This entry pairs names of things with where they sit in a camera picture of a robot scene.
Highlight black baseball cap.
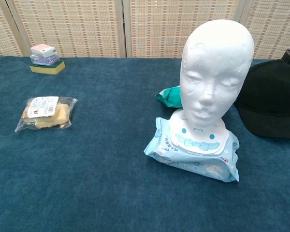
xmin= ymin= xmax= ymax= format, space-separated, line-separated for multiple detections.
xmin=234 ymin=59 xmax=290 ymax=141

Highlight white foam mannequin head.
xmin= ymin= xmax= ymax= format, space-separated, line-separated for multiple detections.
xmin=180 ymin=19 xmax=255 ymax=129

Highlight green plastic bag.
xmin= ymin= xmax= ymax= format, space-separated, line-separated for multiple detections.
xmin=155 ymin=85 xmax=183 ymax=108

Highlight dark blue table cloth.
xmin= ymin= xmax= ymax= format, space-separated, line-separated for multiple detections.
xmin=0 ymin=56 xmax=290 ymax=232

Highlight light blue wet wipes pack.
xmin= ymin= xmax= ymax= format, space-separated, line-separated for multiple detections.
xmin=144 ymin=108 xmax=240 ymax=183

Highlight bamboo folding screen panel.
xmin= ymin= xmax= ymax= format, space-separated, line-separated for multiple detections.
xmin=123 ymin=0 xmax=247 ymax=59
xmin=239 ymin=0 xmax=290 ymax=60
xmin=4 ymin=0 xmax=126 ymax=58
xmin=0 ymin=0 xmax=23 ymax=58

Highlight clear bag of biscuits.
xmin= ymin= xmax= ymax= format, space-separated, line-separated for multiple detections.
xmin=14 ymin=96 xmax=78 ymax=133

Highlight pink white small box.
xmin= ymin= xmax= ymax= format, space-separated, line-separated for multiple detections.
xmin=30 ymin=44 xmax=57 ymax=58

